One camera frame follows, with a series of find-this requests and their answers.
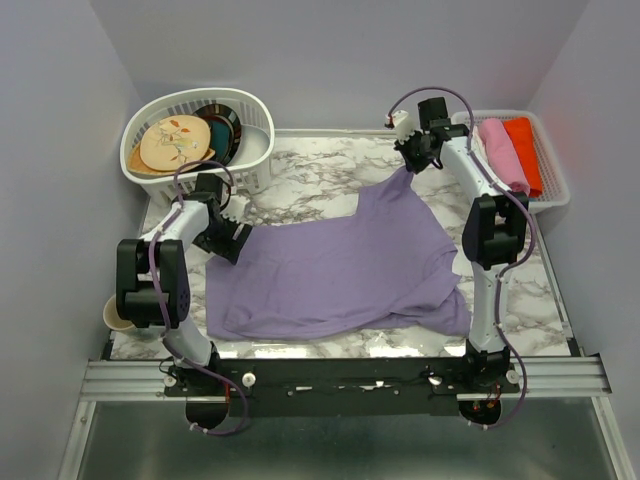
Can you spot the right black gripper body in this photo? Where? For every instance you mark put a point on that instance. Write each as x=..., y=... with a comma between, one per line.
x=412, y=152

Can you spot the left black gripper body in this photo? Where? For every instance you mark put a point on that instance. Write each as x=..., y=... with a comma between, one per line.
x=219, y=237

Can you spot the purple t shirt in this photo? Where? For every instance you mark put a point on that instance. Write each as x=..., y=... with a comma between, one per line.
x=389, y=265

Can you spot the white rectangular tray basket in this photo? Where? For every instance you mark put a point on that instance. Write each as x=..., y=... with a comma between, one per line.
x=545, y=165

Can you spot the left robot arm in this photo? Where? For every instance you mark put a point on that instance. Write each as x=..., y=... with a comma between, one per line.
x=152, y=280

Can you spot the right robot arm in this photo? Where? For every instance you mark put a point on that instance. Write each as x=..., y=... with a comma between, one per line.
x=493, y=236

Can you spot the pink rolled t shirt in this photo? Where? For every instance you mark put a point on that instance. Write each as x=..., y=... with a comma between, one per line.
x=501, y=155

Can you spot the dark teal plate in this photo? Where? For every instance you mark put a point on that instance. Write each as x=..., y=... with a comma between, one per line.
x=221, y=140

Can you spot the orange rolled t shirt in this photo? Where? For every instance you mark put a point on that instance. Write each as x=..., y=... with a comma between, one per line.
x=521, y=134

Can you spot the beige floral plate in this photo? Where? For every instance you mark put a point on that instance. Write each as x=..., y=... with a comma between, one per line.
x=175, y=141

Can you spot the orange leaf shaped plate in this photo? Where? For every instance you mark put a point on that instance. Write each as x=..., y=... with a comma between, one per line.
x=137, y=165

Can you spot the black rimmed plate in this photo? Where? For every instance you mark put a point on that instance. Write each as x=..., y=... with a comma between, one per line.
x=224, y=112

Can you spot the beige cup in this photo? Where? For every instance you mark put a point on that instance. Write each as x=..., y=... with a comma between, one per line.
x=112, y=319

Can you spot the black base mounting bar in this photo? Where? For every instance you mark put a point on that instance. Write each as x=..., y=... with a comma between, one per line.
x=333, y=387

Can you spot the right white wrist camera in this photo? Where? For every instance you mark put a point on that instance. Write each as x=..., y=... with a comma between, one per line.
x=402, y=124

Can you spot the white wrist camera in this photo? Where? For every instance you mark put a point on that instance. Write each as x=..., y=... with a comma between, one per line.
x=402, y=124
x=238, y=209

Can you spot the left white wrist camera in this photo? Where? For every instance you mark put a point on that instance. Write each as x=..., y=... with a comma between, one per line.
x=238, y=209

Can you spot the aluminium rail frame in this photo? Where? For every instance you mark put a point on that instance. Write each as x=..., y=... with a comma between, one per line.
x=537, y=377

